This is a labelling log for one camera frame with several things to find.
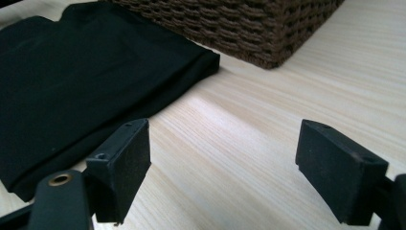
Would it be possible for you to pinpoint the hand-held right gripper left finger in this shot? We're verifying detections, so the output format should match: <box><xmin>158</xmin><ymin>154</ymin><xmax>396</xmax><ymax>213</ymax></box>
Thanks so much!
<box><xmin>83</xmin><ymin>118</ymin><xmax>152</xmax><ymax>225</ymax></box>

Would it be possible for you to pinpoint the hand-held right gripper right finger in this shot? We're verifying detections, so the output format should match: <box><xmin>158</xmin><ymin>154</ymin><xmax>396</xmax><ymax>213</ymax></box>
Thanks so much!
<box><xmin>294</xmin><ymin>119</ymin><xmax>390</xmax><ymax>226</ymax></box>

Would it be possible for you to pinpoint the black cloth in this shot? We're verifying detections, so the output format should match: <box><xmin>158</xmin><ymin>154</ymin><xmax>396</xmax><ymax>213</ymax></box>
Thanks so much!
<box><xmin>0</xmin><ymin>1</ymin><xmax>221</xmax><ymax>203</ymax></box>

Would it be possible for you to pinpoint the brown woven basket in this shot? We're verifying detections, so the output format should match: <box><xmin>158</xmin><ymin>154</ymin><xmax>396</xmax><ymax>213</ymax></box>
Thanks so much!
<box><xmin>99</xmin><ymin>0</ymin><xmax>347</xmax><ymax>70</ymax></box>

